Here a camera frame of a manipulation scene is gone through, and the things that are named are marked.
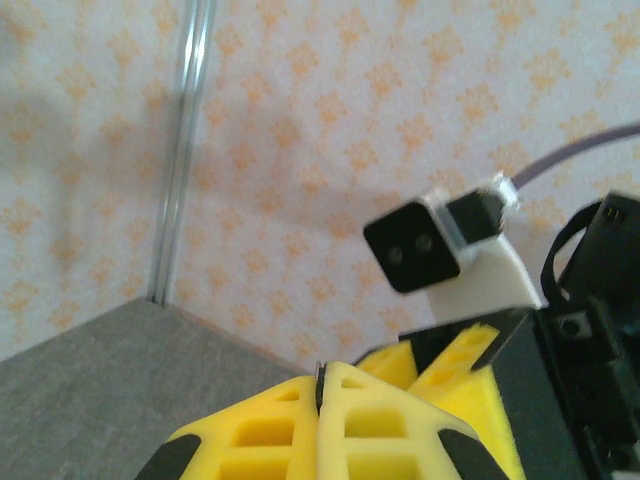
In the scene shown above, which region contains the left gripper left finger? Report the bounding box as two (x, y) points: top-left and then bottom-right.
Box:
(132, 367), (322, 480)

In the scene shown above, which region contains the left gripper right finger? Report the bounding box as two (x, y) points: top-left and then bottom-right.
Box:
(321, 362), (526, 480)

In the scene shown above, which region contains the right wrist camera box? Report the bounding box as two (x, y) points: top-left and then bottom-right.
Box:
(363, 171), (545, 331)

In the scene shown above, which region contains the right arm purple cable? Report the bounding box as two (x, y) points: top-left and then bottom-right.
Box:
(512, 122), (640, 191)

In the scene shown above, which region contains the aluminium frame post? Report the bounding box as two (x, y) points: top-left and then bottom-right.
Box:
(148, 0), (215, 307)

